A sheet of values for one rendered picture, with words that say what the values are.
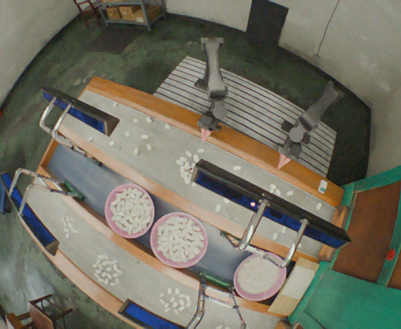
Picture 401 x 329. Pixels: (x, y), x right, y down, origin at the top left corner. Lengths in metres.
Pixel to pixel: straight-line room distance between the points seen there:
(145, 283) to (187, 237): 0.34
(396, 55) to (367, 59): 0.45
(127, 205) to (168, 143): 0.38
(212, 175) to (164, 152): 0.47
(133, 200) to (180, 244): 0.31
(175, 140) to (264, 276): 0.83
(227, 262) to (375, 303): 0.76
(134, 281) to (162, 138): 0.77
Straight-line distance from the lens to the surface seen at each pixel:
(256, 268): 0.98
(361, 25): 2.41
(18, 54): 4.80
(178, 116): 1.02
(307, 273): 1.07
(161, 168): 0.95
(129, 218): 0.97
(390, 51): 2.56
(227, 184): 0.54
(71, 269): 1.22
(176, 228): 0.91
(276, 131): 1.15
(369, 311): 0.81
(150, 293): 1.04
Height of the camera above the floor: 1.64
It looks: 75 degrees down
